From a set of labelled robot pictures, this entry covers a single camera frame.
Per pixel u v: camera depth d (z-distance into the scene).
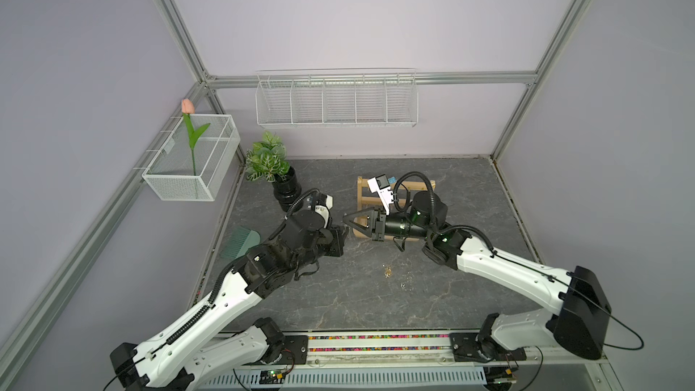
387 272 0.88
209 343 0.43
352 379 1.58
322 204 0.61
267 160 0.84
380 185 0.60
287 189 0.96
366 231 0.61
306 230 0.48
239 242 0.96
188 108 0.79
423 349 0.75
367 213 0.61
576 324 0.39
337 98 0.99
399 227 0.59
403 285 0.85
